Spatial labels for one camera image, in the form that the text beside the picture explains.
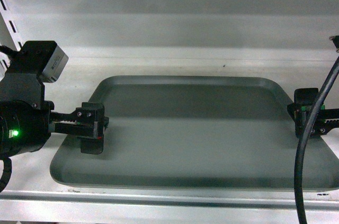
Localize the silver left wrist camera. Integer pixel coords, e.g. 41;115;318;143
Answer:
20;40;69;84

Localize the black cable on right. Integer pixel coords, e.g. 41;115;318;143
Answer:
293;35;339;224

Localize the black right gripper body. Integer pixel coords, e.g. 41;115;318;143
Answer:
287;103;338;138

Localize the silver grey serving tray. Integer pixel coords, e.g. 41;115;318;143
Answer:
49;75;339;192

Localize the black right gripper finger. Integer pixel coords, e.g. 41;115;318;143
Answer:
294;88;319;105

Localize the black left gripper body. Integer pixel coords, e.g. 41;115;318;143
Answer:
1;73;76;155

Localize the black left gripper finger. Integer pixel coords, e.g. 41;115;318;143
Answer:
70;102;109;130
54;122;105;154

